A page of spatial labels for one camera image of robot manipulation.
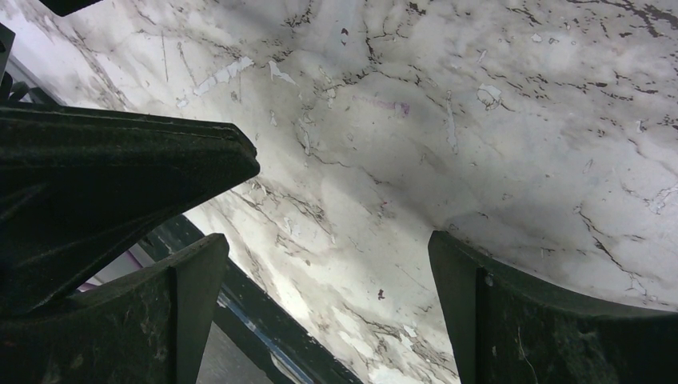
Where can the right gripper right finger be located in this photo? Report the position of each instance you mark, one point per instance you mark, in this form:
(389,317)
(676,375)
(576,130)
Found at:
(507,326)

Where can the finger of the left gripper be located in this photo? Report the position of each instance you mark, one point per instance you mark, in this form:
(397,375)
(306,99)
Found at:
(81,186)

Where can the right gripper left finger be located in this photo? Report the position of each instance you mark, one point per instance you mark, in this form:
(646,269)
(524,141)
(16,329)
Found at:
(150,326)

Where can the dark green plastic bin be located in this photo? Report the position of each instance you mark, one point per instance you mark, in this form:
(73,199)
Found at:
(66,7)

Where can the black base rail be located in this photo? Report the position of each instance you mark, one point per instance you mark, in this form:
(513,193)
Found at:
(268,336)

